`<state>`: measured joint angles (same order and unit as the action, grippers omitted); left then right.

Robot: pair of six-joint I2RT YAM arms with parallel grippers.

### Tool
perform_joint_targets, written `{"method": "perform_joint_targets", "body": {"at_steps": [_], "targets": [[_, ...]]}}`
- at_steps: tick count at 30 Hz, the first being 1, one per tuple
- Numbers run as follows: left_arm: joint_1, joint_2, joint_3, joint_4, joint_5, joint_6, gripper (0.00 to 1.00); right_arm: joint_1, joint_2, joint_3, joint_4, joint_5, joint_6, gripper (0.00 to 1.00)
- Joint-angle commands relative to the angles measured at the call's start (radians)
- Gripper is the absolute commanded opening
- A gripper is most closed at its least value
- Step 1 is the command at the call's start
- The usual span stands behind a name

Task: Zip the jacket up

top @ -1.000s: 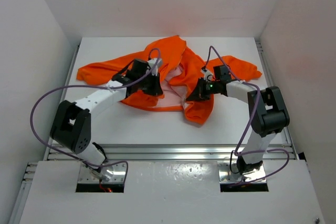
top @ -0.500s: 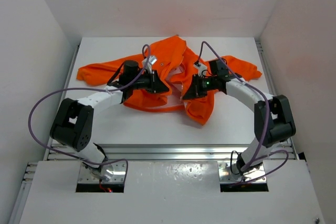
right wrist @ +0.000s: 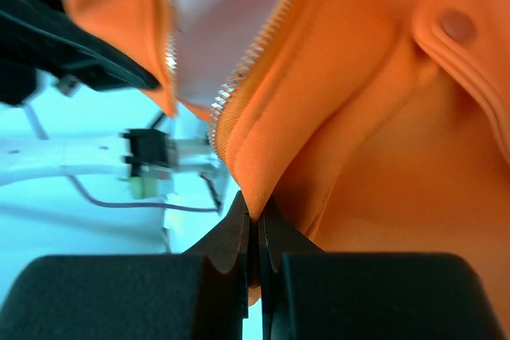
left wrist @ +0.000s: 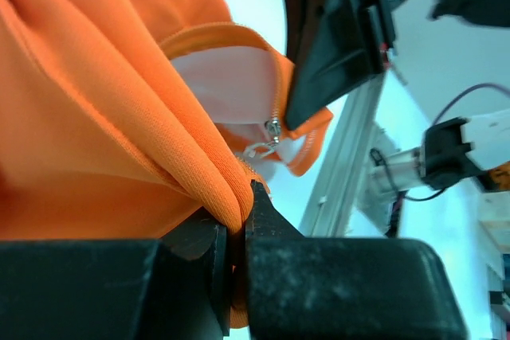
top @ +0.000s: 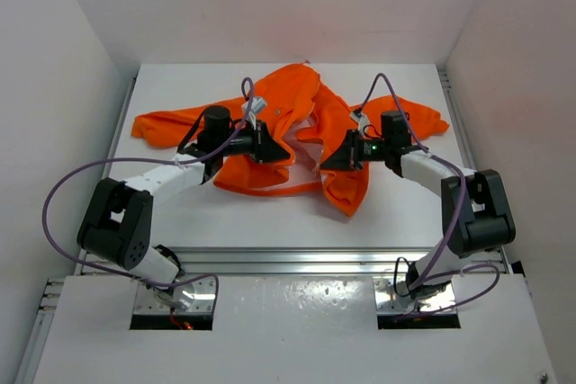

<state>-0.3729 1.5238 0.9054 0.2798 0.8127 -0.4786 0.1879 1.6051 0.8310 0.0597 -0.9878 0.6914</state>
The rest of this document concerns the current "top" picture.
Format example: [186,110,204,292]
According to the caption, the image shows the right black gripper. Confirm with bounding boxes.
[320,129,390,173]

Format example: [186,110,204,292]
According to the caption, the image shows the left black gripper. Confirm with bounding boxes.
[217,118,289,163]

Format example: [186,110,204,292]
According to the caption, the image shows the orange zip jacket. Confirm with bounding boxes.
[131,64,449,217]

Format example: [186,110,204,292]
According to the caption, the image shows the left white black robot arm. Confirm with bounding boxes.
[76,105,290,290]

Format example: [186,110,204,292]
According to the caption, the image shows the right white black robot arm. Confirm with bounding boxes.
[320,112,516,299]

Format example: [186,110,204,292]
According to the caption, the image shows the white front cover panel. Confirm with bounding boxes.
[35,274,556,383]

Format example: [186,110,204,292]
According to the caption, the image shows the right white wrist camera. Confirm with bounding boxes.
[350,111,371,136]

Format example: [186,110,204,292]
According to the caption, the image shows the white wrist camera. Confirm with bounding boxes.
[241,96,267,129]
[350,111,371,136]

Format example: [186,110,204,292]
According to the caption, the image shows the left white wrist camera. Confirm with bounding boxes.
[241,96,267,129]

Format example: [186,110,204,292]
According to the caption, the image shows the right black thin cable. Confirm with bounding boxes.
[393,256,413,299]

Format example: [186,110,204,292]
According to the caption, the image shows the aluminium extrusion rail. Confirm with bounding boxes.
[173,247,428,276]

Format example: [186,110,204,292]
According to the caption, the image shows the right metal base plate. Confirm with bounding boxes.
[373,277,455,316]

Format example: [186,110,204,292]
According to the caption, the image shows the metal base plate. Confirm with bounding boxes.
[373,277,455,316]
[133,277,217,316]

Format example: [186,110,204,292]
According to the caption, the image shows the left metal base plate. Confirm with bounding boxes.
[133,277,217,316]

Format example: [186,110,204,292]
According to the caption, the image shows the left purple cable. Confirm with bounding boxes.
[41,76,258,313]

